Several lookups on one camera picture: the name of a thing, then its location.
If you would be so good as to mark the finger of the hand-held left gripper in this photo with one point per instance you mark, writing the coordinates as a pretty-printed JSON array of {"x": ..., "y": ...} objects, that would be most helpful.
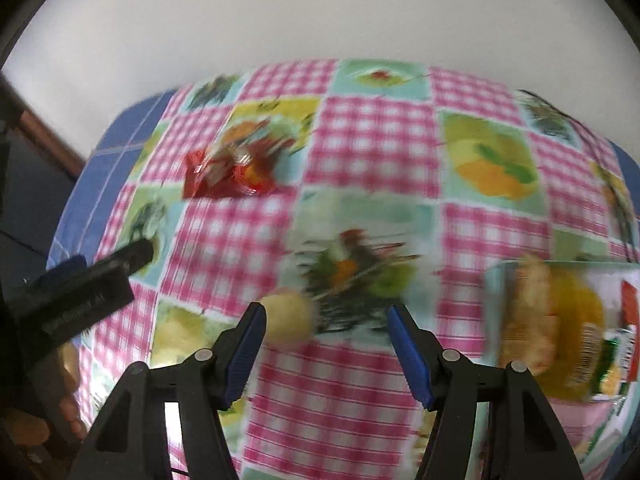
[
  {"x": 62, "y": 269},
  {"x": 130, "y": 256}
]

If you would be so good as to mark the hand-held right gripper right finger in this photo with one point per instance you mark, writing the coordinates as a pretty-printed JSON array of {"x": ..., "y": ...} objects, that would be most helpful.
[{"x": 410, "y": 355}]

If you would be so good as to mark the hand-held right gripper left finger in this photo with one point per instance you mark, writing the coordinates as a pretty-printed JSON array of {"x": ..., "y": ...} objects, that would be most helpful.
[{"x": 245, "y": 355}]

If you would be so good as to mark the yellow jelly cup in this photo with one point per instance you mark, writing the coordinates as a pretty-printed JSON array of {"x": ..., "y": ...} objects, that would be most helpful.
[{"x": 290, "y": 317}]

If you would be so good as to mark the teal cardboard box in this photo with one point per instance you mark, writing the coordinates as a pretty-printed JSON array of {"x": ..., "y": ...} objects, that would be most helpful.
[{"x": 495, "y": 285}]

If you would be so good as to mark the red shiny candy packet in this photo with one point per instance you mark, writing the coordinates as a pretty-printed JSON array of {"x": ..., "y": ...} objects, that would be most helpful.
[{"x": 220, "y": 175}]

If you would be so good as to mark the clear packet with yellow cake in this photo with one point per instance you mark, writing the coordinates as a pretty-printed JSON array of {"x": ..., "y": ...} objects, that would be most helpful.
[{"x": 530, "y": 320}]

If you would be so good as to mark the translucent yellow snack packet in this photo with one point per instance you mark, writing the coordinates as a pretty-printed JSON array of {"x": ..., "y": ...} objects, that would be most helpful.
[{"x": 580, "y": 320}]

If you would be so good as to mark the dark green snack packet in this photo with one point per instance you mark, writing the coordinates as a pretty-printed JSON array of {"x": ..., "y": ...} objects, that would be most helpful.
[{"x": 610, "y": 360}]

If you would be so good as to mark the red patterned snack packet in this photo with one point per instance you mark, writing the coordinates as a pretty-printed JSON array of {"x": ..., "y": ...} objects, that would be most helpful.
[{"x": 631, "y": 305}]

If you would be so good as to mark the person's left hand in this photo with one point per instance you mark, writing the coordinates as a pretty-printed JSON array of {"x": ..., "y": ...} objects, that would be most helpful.
[{"x": 70, "y": 405}]

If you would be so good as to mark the pink checked tablecloth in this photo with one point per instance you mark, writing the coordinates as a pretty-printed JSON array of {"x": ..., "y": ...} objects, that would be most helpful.
[{"x": 360, "y": 130}]

